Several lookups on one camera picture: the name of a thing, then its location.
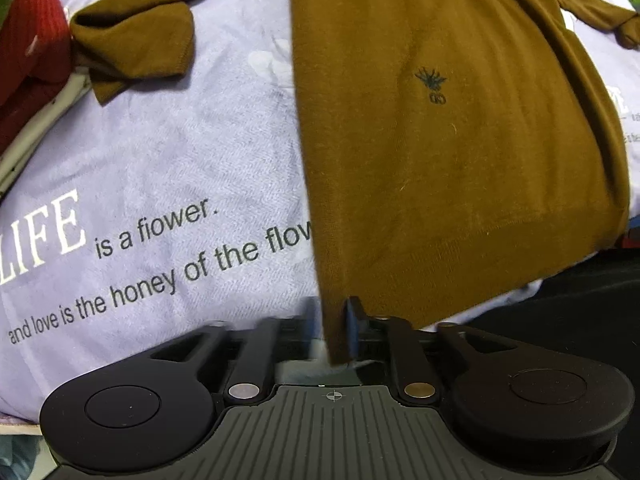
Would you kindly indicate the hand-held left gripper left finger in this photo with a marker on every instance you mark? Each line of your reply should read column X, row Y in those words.
column 314, row 325

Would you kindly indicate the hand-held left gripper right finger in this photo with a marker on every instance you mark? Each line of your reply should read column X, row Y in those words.
column 353, row 327

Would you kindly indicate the brown knit sweater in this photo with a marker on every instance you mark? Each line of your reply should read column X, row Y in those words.
column 425, row 160

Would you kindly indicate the lavender printed blanket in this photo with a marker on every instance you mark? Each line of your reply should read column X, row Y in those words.
column 150, row 185

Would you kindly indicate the red knit garment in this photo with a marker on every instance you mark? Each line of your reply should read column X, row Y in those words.
column 30, row 35

